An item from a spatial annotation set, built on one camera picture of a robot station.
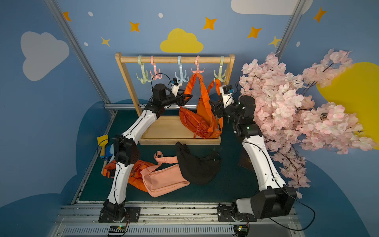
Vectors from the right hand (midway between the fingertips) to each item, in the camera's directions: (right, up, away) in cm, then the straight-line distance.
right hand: (218, 97), depth 71 cm
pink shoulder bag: (-31, -46, +9) cm, 56 cm away
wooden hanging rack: (-31, -17, +38) cm, 51 cm away
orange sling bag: (-45, -44, +11) cm, 64 cm away
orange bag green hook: (-6, -2, +10) cm, 11 cm away
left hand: (-14, +7, +15) cm, 22 cm away
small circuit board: (-50, -66, +2) cm, 83 cm away
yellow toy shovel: (-75, -25, +31) cm, 85 cm away
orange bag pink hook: (-10, -5, +34) cm, 36 cm away
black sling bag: (-8, -41, +17) cm, 46 cm away
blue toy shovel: (-68, -33, +24) cm, 79 cm away
